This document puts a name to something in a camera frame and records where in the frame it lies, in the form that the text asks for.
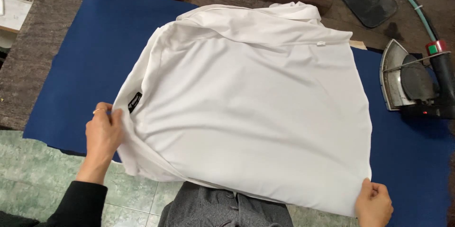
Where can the person's right hand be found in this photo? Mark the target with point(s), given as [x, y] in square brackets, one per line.
[373, 205]

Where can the person's left hand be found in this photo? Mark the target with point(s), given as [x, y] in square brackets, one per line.
[101, 138]

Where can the white shirt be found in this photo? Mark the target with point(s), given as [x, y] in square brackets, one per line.
[248, 113]

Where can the dark blue ironing mat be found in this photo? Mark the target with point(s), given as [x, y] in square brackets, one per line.
[96, 60]

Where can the white board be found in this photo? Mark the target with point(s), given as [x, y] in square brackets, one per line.
[12, 10]

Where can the beige cardboard piece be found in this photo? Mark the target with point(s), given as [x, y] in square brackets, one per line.
[358, 44]

